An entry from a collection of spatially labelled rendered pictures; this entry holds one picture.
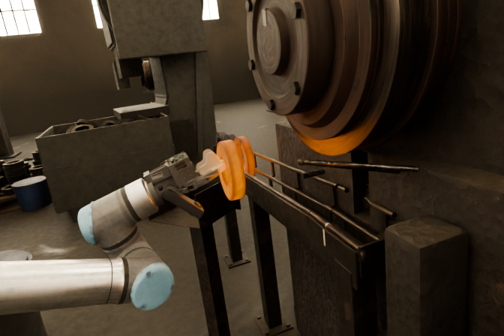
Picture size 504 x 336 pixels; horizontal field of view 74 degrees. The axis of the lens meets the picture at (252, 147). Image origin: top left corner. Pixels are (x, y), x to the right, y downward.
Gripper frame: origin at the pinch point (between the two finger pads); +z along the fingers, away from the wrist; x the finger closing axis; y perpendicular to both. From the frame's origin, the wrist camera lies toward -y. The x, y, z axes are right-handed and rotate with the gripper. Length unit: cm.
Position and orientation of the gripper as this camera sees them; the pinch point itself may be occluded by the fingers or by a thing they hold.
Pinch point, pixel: (228, 163)
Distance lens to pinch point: 86.1
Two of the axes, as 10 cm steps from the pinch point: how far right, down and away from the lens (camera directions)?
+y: -3.8, -8.8, -3.0
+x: -3.2, -1.8, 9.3
